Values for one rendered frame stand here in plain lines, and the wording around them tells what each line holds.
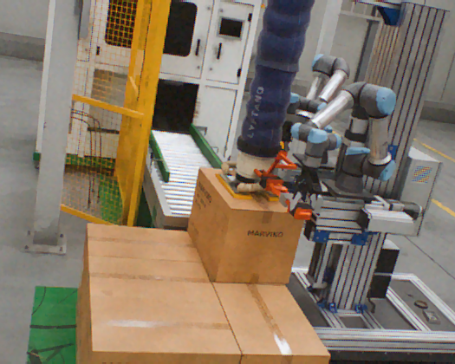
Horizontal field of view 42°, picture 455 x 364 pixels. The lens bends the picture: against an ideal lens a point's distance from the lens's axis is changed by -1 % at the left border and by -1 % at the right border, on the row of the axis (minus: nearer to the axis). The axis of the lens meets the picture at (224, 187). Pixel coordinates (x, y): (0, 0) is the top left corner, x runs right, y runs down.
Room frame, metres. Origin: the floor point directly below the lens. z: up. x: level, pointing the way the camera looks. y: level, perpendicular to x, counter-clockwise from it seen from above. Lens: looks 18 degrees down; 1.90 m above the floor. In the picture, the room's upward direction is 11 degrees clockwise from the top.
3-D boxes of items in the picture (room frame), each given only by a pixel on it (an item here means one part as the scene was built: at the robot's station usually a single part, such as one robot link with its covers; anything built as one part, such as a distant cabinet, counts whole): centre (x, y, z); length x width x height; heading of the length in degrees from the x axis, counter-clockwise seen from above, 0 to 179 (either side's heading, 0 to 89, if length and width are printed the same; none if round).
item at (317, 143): (2.45, -0.34, 1.37); 0.09 x 0.08 x 0.11; 141
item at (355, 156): (3.04, -0.66, 1.20); 0.13 x 0.12 x 0.14; 51
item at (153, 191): (4.36, 0.63, 0.50); 2.31 x 0.05 x 0.19; 17
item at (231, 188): (2.96, -0.04, 0.97); 0.34 x 0.10 x 0.05; 21
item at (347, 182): (3.04, -0.65, 1.09); 0.15 x 0.15 x 0.10
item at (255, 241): (2.99, -0.13, 0.75); 0.60 x 0.40 x 0.40; 21
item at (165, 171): (4.72, 0.68, 0.60); 1.60 x 0.10 x 0.09; 17
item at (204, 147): (4.88, 0.17, 0.60); 1.60 x 0.10 x 0.09; 17
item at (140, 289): (2.61, 0.07, 0.34); 1.20 x 1.00 x 0.40; 17
